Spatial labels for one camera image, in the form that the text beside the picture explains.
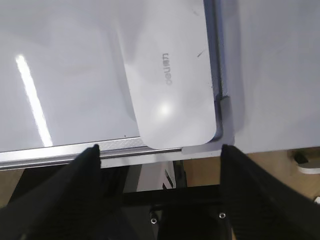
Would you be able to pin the white whiteboard eraser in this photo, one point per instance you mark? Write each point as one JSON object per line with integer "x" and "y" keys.
{"x": 165, "y": 51}

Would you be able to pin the white floor stand foot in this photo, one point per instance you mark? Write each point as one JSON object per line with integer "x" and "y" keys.
{"x": 305, "y": 166}

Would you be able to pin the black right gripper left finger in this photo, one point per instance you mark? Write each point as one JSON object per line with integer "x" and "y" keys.
{"x": 77, "y": 202}

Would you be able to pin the white magnetic whiteboard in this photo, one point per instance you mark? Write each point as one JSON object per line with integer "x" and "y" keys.
{"x": 63, "y": 87}

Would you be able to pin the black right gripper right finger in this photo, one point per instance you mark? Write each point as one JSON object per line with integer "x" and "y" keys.
{"x": 259, "y": 206}

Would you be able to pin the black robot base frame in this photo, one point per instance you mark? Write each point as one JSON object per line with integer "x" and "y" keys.
{"x": 178, "y": 212}

